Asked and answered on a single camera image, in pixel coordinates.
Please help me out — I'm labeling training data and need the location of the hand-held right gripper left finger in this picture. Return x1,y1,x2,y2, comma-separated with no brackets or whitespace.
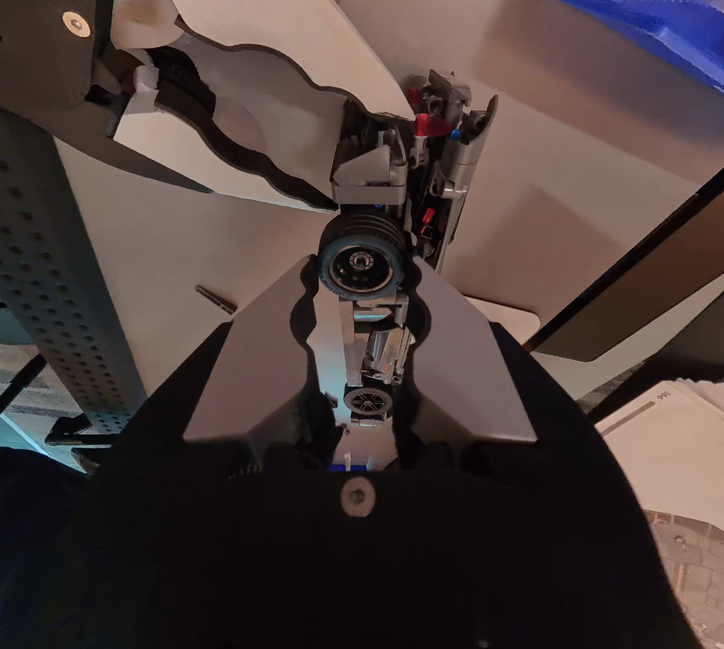
183,254,346,471

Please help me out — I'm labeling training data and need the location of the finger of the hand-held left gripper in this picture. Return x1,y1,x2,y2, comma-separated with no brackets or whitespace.
112,46,340,212
144,0,417,121

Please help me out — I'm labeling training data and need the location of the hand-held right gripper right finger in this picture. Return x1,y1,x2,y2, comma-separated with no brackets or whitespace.
394,254,538,471

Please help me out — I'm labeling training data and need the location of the thin grey toy panel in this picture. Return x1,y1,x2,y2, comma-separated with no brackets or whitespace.
195,286,237,316

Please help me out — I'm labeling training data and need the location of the black toy wheel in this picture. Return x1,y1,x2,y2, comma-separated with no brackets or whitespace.
317,213,407,301

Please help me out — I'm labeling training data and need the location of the grey toy car model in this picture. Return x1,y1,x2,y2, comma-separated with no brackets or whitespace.
330,69,500,429

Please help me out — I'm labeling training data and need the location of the instruction book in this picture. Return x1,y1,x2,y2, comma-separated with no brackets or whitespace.
597,377,724,525

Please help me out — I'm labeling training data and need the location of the white book stand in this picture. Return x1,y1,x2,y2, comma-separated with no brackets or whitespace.
464,295,541,344

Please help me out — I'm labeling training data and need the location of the blue plastic bin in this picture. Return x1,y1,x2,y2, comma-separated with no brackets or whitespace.
542,0,724,92

